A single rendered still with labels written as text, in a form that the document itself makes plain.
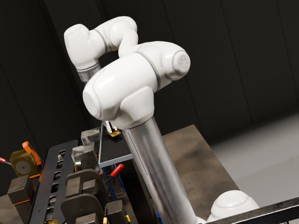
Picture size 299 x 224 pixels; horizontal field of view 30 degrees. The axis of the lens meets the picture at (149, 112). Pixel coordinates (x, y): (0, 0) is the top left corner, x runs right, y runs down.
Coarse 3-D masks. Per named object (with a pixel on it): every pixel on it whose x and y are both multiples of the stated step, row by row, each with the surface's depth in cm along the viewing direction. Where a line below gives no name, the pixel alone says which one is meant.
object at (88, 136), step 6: (84, 132) 266; (90, 132) 264; (96, 132) 262; (84, 138) 262; (90, 138) 262; (96, 138) 262; (84, 144) 263; (96, 144) 263; (108, 168) 270; (114, 168) 271; (108, 174) 271; (114, 180) 272; (120, 180) 277; (114, 186) 273; (120, 186) 278; (114, 192) 275; (120, 192) 275
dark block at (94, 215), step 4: (84, 216) 189; (88, 216) 188; (92, 216) 187; (96, 216) 188; (76, 220) 188; (80, 220) 187; (84, 220) 187; (88, 220) 186; (92, 220) 185; (96, 220) 187
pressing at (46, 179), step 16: (64, 144) 276; (80, 144) 270; (48, 160) 265; (64, 160) 260; (48, 176) 250; (64, 176) 246; (48, 192) 237; (64, 192) 233; (32, 208) 230; (48, 208) 225
